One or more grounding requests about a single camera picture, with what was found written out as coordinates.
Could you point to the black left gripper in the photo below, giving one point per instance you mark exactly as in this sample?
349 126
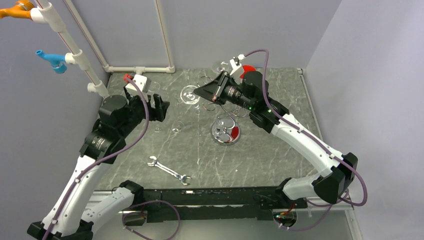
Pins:
159 112

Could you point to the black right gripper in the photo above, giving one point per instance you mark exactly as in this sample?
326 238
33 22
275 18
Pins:
214 90

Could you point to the clear wine glass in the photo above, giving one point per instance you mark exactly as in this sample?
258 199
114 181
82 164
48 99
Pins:
158 127
188 96
220 66
177 127
154 87

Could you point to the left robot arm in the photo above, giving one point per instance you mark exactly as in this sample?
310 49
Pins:
71 218

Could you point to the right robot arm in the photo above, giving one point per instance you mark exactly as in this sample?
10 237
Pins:
335 171

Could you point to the clear wine glass back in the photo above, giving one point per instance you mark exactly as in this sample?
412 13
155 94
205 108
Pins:
220 66

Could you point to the red plastic wine glass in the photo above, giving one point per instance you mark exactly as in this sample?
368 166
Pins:
246 69

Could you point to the chrome wine glass rack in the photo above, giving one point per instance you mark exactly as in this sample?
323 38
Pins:
225 130

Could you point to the silver double open wrench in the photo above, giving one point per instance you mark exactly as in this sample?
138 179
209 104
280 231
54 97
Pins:
183 178

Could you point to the blue pipe fitting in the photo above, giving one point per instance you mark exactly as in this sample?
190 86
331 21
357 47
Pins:
56 61

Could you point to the orange pipe fitting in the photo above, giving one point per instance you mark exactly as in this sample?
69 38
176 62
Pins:
20 10

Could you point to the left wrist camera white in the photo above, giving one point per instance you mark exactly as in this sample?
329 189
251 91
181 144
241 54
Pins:
141 81

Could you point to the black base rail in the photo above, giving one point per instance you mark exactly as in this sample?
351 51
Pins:
171 204

